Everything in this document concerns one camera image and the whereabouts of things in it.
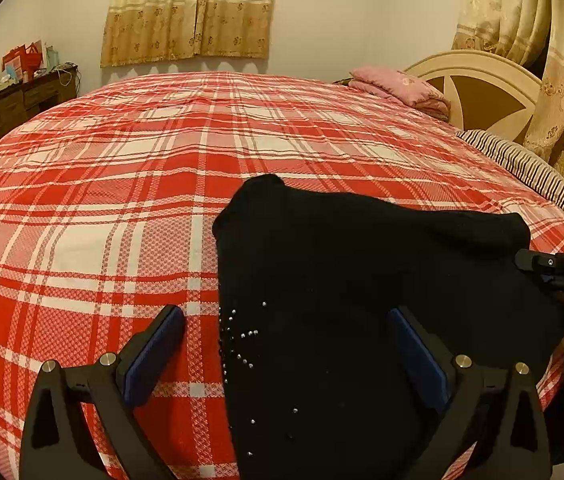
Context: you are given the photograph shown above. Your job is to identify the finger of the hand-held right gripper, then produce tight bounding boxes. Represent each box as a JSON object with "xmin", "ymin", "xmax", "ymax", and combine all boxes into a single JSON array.
[
  {"xmin": 536, "ymin": 273, "xmax": 564, "ymax": 295},
  {"xmin": 514, "ymin": 249, "xmax": 564, "ymax": 275}
]

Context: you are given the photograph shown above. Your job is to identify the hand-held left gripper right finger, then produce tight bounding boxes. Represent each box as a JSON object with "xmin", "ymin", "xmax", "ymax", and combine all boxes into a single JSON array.
[{"xmin": 388, "ymin": 306, "xmax": 553, "ymax": 480}]

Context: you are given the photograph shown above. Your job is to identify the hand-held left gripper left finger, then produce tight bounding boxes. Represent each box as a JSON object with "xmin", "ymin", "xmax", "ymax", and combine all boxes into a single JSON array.
[{"xmin": 18, "ymin": 304, "xmax": 186, "ymax": 480}]

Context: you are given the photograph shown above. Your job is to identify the black pants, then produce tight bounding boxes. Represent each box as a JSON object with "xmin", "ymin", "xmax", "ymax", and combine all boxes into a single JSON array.
[{"xmin": 212, "ymin": 174, "xmax": 564, "ymax": 480}]

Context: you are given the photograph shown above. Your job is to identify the striped pillow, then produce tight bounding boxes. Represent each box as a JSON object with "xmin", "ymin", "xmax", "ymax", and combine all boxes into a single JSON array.
[{"xmin": 456, "ymin": 129, "xmax": 564, "ymax": 221}]

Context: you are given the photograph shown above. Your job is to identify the red plaid bed sheet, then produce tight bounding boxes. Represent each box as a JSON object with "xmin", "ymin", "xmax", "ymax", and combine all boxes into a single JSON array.
[{"xmin": 0, "ymin": 71, "xmax": 564, "ymax": 480}]

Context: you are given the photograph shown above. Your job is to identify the cream wooden headboard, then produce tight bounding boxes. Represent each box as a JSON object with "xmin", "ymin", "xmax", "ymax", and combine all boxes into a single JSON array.
[{"xmin": 404, "ymin": 50, "xmax": 545, "ymax": 146}]

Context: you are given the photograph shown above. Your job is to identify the pink folded blanket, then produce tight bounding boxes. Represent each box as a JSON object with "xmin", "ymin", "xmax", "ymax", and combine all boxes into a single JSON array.
[{"xmin": 349, "ymin": 65, "xmax": 451, "ymax": 122}]

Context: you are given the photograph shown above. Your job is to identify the dark wooden dresser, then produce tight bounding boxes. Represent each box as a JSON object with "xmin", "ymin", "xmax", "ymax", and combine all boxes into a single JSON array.
[{"xmin": 0, "ymin": 65, "xmax": 79, "ymax": 163}]

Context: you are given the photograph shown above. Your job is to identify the red paper gift bag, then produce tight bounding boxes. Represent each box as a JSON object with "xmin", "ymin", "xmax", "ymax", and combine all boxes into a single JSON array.
[{"xmin": 2, "ymin": 42, "xmax": 45, "ymax": 83}]

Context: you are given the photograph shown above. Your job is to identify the short beige window curtain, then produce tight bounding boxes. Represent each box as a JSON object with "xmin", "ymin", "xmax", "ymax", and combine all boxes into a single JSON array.
[{"xmin": 101, "ymin": 0, "xmax": 280, "ymax": 68}]

